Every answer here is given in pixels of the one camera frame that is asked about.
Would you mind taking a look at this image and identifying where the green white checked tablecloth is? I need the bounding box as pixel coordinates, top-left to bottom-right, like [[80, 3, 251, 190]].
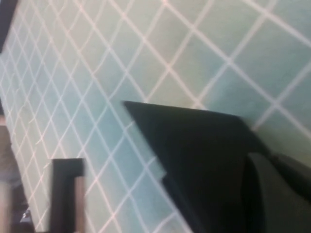
[[0, 0, 311, 233]]

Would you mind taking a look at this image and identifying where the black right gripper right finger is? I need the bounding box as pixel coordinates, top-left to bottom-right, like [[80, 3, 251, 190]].
[[242, 152, 311, 233]]

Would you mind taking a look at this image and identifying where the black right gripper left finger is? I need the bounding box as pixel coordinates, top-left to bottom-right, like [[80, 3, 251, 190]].
[[49, 157, 86, 233]]

